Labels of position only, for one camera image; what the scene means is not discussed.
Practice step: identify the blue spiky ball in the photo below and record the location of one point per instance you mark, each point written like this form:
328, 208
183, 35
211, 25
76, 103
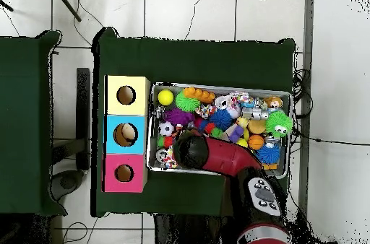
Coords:
221, 119

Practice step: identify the clear mesh bin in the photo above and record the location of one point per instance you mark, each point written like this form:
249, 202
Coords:
157, 166

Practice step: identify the yellow ball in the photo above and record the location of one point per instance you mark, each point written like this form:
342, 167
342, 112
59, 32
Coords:
165, 97

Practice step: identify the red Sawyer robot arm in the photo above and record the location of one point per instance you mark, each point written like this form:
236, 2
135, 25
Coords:
228, 157

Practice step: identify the wooden box with three holes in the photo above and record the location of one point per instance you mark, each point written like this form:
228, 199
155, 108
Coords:
136, 105

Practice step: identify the purple spiky ball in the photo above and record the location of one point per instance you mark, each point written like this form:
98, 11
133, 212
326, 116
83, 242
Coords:
177, 117

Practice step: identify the green spiky ball with eyes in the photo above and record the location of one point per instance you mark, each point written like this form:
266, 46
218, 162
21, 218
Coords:
279, 124

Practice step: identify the dark green tablecloth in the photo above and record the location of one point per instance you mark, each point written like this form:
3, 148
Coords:
23, 111
188, 62

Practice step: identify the orange toy block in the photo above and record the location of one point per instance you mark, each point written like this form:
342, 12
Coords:
199, 93

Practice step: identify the small basketball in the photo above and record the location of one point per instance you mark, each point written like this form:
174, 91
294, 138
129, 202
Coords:
256, 142

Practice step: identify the black flat panel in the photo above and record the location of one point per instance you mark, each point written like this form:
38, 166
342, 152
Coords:
83, 111

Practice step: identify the silver toy robot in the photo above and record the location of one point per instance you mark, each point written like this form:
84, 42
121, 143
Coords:
255, 114

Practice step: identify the purple building block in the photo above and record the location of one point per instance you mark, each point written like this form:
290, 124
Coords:
235, 132

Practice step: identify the black tripod leg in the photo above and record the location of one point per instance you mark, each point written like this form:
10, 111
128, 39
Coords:
7, 5
67, 3

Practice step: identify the small soccer ball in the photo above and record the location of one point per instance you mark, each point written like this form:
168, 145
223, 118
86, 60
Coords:
166, 128

